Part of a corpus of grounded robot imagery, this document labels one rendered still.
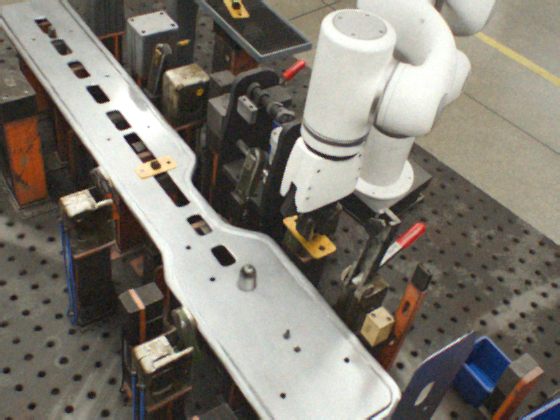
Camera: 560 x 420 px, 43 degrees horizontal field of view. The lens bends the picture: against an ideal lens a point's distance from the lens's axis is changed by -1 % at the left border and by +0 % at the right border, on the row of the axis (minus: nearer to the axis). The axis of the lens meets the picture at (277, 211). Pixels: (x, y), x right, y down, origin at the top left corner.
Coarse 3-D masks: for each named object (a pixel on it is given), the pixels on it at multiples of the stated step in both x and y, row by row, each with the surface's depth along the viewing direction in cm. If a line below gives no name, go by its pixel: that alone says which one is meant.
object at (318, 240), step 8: (296, 216) 103; (288, 224) 102; (296, 232) 101; (304, 240) 100; (312, 240) 100; (320, 240) 101; (328, 240) 101; (312, 248) 99; (328, 248) 100; (320, 256) 99
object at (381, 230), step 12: (384, 216) 112; (396, 216) 113; (372, 228) 110; (384, 228) 111; (396, 228) 112; (372, 240) 116; (384, 240) 112; (360, 252) 117; (372, 252) 116; (384, 252) 115; (360, 264) 119; (372, 264) 116; (348, 276) 121; (372, 276) 119; (360, 288) 119
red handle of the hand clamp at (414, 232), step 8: (416, 224) 121; (408, 232) 121; (416, 232) 120; (400, 240) 120; (408, 240) 120; (392, 248) 121; (400, 248) 121; (384, 256) 121; (392, 256) 121; (384, 264) 121; (376, 272) 121; (352, 280) 121; (360, 280) 120
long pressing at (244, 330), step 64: (64, 0) 182; (64, 64) 163; (128, 192) 137; (192, 192) 139; (192, 256) 128; (256, 256) 130; (256, 320) 120; (320, 320) 122; (256, 384) 112; (320, 384) 113; (384, 384) 115
